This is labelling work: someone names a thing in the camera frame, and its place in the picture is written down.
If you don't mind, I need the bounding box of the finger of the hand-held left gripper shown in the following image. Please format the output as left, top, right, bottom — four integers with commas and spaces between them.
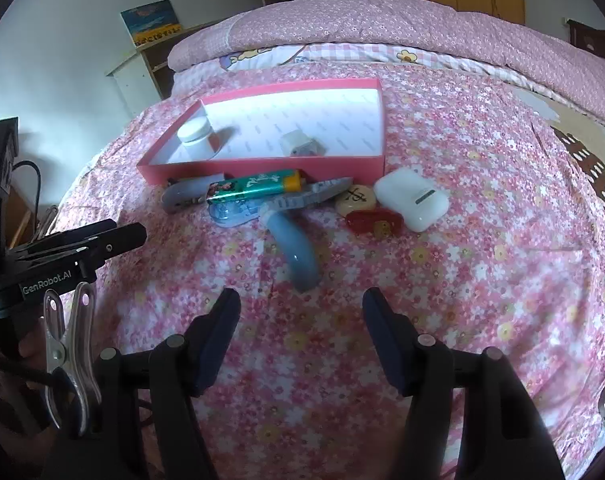
10, 219, 118, 257
26, 224, 148, 282

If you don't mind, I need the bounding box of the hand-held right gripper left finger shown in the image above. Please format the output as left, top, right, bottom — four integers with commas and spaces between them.
52, 287, 242, 480

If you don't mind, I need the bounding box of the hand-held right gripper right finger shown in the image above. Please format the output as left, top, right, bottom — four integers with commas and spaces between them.
362, 287, 568, 480

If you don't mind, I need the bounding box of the blue grey toy shark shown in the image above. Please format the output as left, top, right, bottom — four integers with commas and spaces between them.
266, 207, 321, 292

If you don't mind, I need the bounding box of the grey toothed plastic toy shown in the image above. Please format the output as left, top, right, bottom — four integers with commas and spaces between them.
260, 177, 354, 211

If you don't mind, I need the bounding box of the pink cardboard box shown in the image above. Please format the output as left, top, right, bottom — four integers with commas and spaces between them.
136, 78, 387, 188

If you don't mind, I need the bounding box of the wooden bedside table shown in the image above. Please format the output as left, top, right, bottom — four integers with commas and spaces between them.
2, 182, 37, 248

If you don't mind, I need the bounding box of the pink floral bedspread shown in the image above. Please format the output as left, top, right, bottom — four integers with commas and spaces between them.
47, 62, 605, 480

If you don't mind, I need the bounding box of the metal spring clip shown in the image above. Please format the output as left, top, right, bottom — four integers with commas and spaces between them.
42, 281, 102, 436

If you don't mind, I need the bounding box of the red round chess piece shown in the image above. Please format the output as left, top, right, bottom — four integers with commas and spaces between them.
345, 207, 405, 238

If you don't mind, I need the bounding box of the clear blue plastic piece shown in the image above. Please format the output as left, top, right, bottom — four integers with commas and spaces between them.
210, 199, 266, 229

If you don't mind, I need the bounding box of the white plastic jar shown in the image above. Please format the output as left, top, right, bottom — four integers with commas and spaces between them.
176, 117, 218, 161

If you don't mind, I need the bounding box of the beige round chess piece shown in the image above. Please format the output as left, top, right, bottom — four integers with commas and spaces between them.
335, 185, 378, 218

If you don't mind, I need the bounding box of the white earbud case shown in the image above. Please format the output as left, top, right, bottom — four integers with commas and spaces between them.
373, 167, 450, 233

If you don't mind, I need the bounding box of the green blue small box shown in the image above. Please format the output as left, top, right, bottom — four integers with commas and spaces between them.
206, 170, 303, 207

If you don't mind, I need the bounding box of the white shelf cabinet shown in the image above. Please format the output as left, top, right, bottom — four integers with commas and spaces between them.
106, 20, 228, 118

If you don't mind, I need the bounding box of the white grey plastic block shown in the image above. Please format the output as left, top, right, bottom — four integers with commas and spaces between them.
280, 130, 328, 158

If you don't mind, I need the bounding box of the blue yellow painting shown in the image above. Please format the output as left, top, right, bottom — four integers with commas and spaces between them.
120, 0, 183, 43

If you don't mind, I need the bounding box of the white cartoon checked sheet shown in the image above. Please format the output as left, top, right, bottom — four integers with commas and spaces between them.
222, 42, 558, 111

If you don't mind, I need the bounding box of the beige brown patterned cloth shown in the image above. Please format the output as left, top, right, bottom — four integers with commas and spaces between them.
549, 100, 605, 246

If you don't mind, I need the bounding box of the pink folded quilt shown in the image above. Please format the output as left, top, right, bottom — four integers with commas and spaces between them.
167, 0, 605, 133

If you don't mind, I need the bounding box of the dark wooden headboard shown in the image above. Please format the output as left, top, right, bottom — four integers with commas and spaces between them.
567, 19, 605, 68

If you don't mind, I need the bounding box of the black cable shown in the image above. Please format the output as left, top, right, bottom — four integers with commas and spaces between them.
13, 160, 43, 211
0, 347, 58, 386

